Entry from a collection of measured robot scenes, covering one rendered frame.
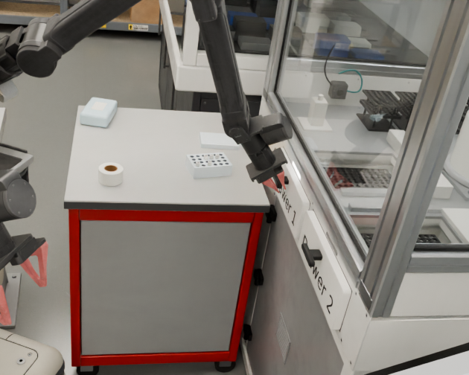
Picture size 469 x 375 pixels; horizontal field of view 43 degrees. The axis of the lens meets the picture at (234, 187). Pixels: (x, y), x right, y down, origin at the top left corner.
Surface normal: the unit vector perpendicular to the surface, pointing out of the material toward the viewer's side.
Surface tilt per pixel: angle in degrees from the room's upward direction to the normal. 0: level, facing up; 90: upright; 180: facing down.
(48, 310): 0
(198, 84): 90
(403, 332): 90
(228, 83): 112
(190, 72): 90
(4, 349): 0
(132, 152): 0
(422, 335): 90
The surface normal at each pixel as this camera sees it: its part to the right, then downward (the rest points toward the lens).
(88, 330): 0.16, 0.53
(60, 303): 0.13, -0.85
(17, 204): 0.90, -0.15
